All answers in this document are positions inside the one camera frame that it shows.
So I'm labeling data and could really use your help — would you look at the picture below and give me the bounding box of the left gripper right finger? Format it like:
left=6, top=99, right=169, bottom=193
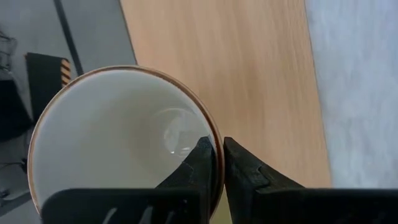
left=223, top=136, right=398, bottom=224

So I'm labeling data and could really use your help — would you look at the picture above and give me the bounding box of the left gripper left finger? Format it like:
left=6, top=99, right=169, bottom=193
left=42, top=136, right=216, bottom=224

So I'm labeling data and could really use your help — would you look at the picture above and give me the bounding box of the red mug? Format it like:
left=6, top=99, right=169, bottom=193
left=27, top=64, right=225, bottom=218

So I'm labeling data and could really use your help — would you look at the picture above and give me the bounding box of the wooden shelf board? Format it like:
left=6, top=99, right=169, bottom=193
left=119, top=0, right=333, bottom=224

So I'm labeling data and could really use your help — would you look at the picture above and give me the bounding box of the black striped floor mat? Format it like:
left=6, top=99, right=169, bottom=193
left=24, top=52, right=72, bottom=125

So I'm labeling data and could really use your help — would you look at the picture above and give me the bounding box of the black floor object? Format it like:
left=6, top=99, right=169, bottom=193
left=0, top=79, right=34, bottom=141

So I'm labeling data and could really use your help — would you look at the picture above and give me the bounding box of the black metal shelf frame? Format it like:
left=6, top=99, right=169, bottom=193
left=52, top=0, right=85, bottom=77

